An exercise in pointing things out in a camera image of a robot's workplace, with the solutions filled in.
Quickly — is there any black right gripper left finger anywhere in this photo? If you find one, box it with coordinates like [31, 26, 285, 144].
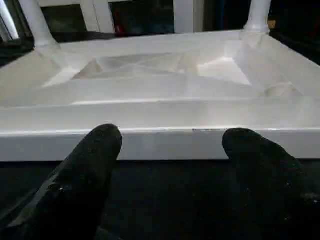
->
[7, 123, 123, 240]

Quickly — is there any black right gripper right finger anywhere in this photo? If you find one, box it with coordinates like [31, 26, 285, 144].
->
[221, 127, 320, 240]

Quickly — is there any white plastic table top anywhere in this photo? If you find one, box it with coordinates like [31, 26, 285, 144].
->
[0, 29, 320, 163]

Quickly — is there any white plastic table leg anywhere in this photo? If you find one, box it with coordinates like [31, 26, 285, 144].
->
[241, 0, 271, 33]
[18, 0, 62, 51]

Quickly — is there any black mat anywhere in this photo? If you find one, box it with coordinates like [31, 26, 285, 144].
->
[0, 24, 320, 240]

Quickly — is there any red package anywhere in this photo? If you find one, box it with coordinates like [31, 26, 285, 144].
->
[113, 12, 125, 33]

